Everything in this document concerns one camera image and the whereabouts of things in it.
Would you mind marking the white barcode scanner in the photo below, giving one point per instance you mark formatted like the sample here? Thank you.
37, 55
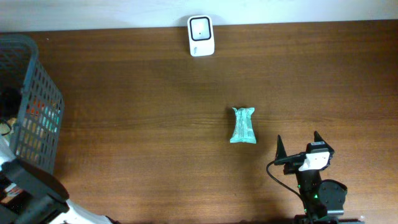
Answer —
201, 36

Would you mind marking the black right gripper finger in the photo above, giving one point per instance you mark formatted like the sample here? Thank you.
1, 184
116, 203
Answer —
317, 137
280, 151

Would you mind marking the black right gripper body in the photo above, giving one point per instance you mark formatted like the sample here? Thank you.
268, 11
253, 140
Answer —
291, 168

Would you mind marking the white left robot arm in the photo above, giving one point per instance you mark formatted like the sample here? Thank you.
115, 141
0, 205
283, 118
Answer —
32, 195

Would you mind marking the mint green wipes pack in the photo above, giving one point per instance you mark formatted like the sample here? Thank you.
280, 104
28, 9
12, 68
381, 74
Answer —
243, 130

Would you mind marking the grey plastic mesh basket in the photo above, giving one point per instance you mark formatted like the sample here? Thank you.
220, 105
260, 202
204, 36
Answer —
31, 104

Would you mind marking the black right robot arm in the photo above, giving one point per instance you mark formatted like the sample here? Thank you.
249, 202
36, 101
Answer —
322, 200

